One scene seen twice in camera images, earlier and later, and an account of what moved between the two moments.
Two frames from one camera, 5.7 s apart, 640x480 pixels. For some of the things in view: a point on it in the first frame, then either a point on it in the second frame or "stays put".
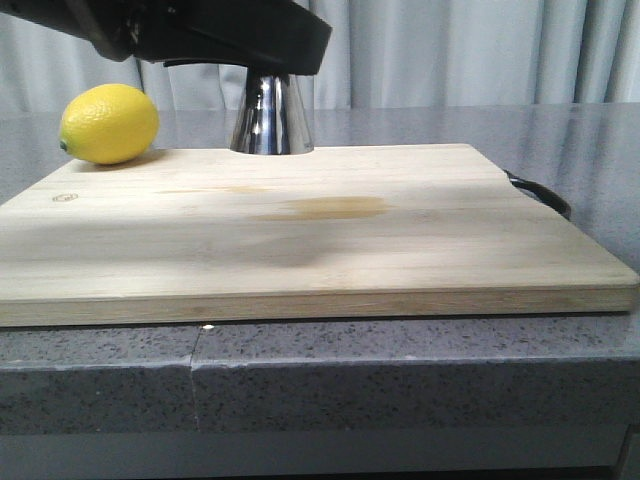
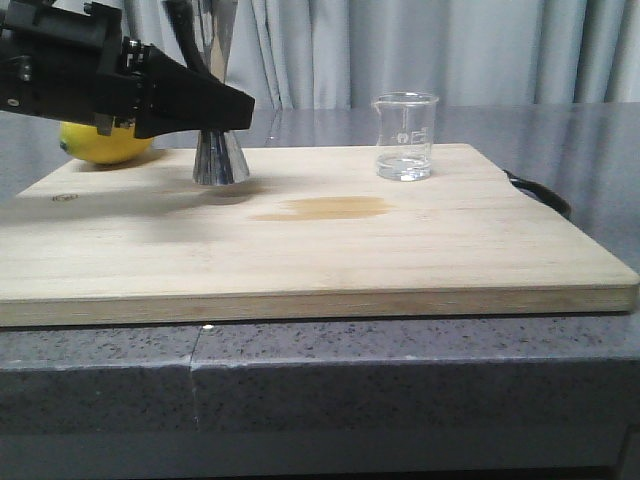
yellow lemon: x=110 y=124 stays put
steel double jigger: x=272 y=118 -> x=218 y=159
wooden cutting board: x=216 y=235 stays put
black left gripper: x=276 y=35 -> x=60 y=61
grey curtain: x=378 y=54 stays put
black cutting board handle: x=542 y=194 stays put
